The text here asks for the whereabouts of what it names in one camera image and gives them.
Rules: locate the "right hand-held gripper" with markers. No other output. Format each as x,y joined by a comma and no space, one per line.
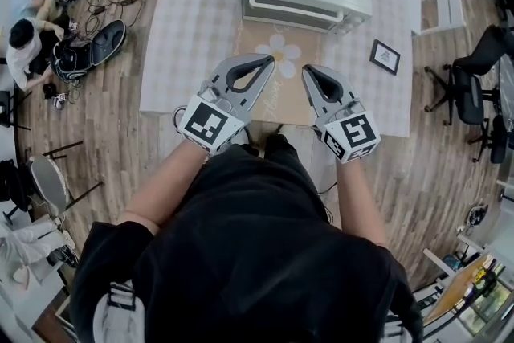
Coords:
351,132

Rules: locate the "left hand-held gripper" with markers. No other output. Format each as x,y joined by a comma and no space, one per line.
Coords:
209,122

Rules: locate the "white toaster oven door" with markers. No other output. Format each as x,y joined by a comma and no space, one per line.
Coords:
289,14

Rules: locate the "person's right forearm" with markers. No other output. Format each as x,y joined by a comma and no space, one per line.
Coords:
359,201

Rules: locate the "person's left forearm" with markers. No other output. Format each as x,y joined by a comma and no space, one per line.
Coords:
164,189

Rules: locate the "open black hard case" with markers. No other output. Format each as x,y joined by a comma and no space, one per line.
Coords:
104,42

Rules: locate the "beige flower print mat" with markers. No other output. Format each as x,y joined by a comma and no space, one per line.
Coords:
289,100

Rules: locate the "checked pale tablecloth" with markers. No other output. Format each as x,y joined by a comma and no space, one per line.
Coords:
192,32

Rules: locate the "black power adapter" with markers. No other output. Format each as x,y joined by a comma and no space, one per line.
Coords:
128,2

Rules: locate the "black office chair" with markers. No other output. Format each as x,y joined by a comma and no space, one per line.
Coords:
467,92

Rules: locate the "white wooden chair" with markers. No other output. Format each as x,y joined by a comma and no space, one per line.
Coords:
443,8

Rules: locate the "person's black top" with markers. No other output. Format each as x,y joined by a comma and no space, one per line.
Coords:
249,253

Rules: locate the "grey seat folding chair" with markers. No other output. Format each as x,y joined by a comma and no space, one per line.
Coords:
48,176

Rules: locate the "yellow board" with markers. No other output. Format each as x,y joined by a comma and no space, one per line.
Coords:
458,289

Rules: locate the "black bag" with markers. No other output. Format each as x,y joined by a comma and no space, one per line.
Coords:
14,184

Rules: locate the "black picture frame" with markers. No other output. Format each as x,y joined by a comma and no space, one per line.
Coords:
384,56

